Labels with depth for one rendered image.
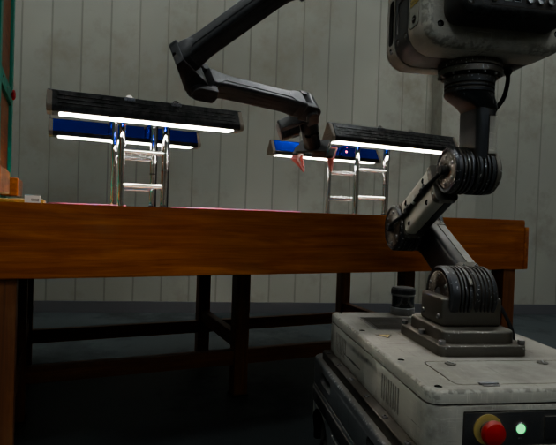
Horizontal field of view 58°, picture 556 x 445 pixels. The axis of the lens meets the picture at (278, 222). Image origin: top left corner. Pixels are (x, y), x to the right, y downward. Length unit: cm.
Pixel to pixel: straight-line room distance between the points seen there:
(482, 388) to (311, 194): 303
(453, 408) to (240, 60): 332
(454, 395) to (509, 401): 10
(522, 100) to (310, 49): 178
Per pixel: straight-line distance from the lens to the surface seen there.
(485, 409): 97
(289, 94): 148
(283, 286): 386
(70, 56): 403
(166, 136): 188
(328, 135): 194
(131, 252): 137
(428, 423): 94
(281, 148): 244
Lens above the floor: 76
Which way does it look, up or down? 1 degrees down
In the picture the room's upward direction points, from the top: 2 degrees clockwise
